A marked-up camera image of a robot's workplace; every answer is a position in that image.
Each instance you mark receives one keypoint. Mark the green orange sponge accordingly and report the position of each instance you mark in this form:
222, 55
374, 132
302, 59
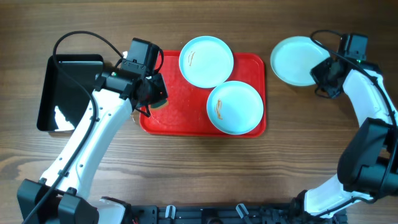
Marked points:
159, 105

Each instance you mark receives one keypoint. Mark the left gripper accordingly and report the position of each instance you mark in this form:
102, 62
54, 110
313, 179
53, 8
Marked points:
160, 91

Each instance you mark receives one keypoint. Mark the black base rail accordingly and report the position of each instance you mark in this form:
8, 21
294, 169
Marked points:
266, 214

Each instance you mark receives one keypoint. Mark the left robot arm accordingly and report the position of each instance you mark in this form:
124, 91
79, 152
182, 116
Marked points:
60, 195

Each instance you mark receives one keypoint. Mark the red plastic tray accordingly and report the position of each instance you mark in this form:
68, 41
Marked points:
185, 114

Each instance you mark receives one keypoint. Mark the white plate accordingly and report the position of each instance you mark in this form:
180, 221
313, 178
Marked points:
206, 62
235, 108
293, 58

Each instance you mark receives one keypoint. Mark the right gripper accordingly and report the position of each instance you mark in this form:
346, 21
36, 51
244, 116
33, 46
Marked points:
316, 73

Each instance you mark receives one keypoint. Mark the black rectangular water tray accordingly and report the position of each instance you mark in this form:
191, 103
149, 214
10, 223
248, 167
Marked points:
63, 103

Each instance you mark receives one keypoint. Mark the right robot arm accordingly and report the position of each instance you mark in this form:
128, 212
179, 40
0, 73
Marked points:
367, 169

